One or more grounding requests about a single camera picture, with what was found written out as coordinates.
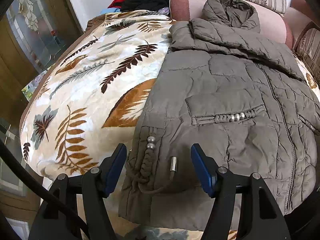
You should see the cream leaf-print fleece blanket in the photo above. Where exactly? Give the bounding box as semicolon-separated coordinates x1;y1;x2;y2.
20;10;175;180

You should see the black cable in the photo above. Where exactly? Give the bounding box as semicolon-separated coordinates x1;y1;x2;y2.
0;139;91;235

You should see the grey-brown quilted hooded jacket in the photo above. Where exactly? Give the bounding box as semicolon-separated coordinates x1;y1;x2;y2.
118;0;319;230

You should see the pink bolster pillow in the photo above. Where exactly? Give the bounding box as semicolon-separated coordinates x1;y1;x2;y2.
169;0;293;49

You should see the striped floral cushion right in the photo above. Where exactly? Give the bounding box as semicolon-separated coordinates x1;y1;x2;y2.
294;22;319;85

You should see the wooden glass door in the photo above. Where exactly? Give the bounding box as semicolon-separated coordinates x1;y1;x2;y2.
0;0;83;221

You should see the pile of dark clothes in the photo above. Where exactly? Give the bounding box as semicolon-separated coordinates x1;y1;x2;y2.
100;0;169;14

